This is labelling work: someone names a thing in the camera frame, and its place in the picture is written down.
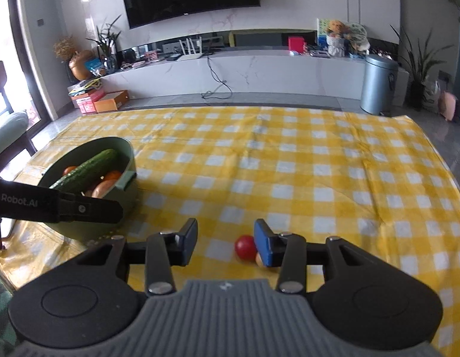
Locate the medium orange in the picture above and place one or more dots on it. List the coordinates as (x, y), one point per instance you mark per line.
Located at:
(113, 175)

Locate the red box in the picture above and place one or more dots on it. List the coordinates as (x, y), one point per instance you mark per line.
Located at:
(296, 44)

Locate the large orange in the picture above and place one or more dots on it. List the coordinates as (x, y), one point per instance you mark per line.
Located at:
(69, 170)

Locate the green cucumber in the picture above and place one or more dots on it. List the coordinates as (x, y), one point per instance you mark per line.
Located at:
(86, 169)

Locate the wooden chair with cushion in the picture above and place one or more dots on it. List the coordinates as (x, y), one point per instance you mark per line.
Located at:
(8, 126)

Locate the round patterned fan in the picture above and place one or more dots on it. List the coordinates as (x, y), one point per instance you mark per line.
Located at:
(358, 35)

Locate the red-green apple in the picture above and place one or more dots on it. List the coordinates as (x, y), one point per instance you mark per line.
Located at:
(105, 187)

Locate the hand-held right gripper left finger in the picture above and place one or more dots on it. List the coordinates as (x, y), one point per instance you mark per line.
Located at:
(189, 241)

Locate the plush flower bouquet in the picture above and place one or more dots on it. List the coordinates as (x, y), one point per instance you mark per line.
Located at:
(336, 37)

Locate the yellow checked tablecloth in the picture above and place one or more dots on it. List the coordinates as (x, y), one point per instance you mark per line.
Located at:
(289, 163)

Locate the stack of red boxes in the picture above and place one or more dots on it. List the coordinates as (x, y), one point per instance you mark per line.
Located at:
(86, 103)

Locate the white plastic bag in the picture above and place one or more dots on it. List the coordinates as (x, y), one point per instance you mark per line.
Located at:
(432, 96)

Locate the silver pedal trash can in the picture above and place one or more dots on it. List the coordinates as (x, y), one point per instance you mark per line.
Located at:
(378, 83)

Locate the white router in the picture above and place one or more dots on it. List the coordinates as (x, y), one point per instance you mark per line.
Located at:
(189, 54)

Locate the orange cardboard box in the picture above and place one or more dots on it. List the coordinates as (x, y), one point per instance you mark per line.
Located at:
(111, 102)

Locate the red cherry tomato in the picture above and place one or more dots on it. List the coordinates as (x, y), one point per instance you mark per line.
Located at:
(245, 247)

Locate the white marble media console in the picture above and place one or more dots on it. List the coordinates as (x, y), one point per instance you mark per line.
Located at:
(270, 76)

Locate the teal patterned cloth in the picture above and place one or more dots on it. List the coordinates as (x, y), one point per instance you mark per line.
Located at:
(1, 305)

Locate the green colander bowl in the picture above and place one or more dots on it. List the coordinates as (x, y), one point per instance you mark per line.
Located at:
(118, 193)

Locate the tall leafy potted plant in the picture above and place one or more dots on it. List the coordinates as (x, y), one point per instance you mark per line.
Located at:
(417, 74)

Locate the dried flower bunch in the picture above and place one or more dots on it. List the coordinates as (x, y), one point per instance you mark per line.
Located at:
(64, 48)

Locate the thin-leaf plant in vase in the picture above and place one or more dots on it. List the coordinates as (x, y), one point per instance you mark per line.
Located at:
(107, 50)

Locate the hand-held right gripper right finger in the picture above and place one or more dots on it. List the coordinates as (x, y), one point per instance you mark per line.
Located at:
(264, 243)

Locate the colourful picture book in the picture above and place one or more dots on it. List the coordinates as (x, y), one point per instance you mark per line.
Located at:
(322, 31)

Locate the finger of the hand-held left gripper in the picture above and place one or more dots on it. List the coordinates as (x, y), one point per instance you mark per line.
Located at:
(88, 210)

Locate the golden round vase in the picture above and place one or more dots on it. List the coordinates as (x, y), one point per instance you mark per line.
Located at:
(80, 67)

